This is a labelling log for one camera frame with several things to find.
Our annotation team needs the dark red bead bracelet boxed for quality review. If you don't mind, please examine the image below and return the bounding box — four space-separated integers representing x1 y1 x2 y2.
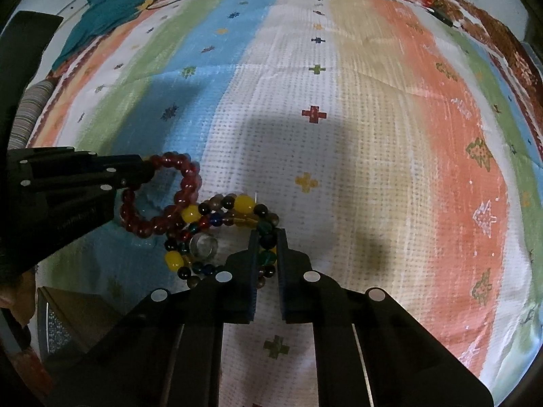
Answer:
118 151 204 239

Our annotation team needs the yellow and black bead necklace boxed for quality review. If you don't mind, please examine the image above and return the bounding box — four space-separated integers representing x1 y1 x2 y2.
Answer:
163 192 281 290

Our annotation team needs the metal jewelry tray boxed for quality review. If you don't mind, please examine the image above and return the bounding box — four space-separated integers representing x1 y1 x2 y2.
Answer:
37 287 123 359

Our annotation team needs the person's left hand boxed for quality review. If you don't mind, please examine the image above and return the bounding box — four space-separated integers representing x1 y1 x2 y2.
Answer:
1 269 36 326

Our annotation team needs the striped grey pillow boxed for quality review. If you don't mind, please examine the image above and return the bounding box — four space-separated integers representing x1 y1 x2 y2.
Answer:
8 80 55 150

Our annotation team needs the striped colourful bed sheet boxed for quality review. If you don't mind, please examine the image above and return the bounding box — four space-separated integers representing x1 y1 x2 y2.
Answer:
31 0 542 402

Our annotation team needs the small black device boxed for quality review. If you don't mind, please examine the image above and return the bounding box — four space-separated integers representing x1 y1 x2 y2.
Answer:
428 7 454 27

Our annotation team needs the silver ring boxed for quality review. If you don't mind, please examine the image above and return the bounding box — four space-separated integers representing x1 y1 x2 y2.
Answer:
188 232 220 262

